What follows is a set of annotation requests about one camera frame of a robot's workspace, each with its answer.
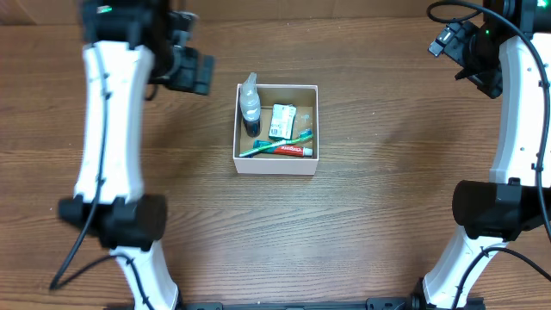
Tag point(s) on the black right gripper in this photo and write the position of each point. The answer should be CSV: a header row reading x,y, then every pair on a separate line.
x,y
457,48

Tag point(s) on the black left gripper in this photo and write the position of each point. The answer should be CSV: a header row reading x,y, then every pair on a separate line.
x,y
187,79

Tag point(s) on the clear bottle dark liquid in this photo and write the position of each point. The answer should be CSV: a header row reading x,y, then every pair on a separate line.
x,y
250,106

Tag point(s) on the green white soap bar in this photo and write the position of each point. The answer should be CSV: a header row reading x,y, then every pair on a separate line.
x,y
282,122

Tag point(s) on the red green toothpaste tube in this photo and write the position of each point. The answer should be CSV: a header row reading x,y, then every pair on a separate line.
x,y
290,150

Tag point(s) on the green white toothbrush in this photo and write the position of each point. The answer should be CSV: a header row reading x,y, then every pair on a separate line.
x,y
260,145

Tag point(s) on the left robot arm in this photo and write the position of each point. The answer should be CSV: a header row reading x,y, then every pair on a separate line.
x,y
131,48

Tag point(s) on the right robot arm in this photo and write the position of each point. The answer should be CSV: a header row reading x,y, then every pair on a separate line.
x,y
503,48

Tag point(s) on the white cardboard box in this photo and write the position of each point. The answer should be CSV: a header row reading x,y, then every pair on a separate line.
x,y
306,99

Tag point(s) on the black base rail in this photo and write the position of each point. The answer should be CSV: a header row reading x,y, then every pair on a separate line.
x,y
377,303

